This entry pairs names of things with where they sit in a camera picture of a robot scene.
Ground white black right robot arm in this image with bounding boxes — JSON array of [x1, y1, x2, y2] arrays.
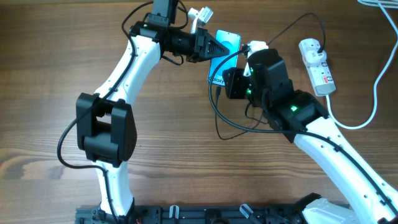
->
[[224, 46, 397, 223]]

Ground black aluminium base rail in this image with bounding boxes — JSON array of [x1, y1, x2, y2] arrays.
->
[[74, 203, 352, 224]]

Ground white charger adapter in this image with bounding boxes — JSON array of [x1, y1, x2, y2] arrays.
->
[[303, 50, 327, 67]]

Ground white power strip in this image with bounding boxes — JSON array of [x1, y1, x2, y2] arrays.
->
[[298, 39, 336, 96]]

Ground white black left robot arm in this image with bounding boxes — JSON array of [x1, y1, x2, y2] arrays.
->
[[76, 1, 229, 223]]

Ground white power strip cord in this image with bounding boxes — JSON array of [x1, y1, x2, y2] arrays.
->
[[325, 0, 398, 130]]

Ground turquoise screen smartphone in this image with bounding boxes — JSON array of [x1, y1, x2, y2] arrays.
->
[[207, 29, 242, 86]]

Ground black charging cable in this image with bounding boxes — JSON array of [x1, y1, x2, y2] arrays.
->
[[214, 12, 326, 141]]

